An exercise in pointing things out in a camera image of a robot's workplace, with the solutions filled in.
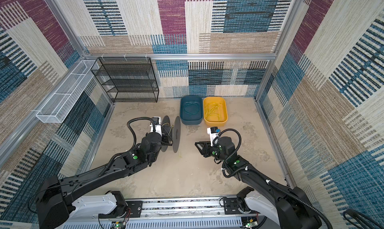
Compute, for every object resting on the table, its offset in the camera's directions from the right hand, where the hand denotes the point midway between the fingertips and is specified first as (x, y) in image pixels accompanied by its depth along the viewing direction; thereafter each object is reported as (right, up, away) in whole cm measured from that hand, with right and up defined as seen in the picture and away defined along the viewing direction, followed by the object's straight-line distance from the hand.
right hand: (197, 146), depth 80 cm
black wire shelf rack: (-49, +42, +29) cm, 71 cm away
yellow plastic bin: (+12, +13, +28) cm, 32 cm away
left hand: (-16, +11, -4) cm, 20 cm away
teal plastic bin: (-3, +20, +31) cm, 37 cm away
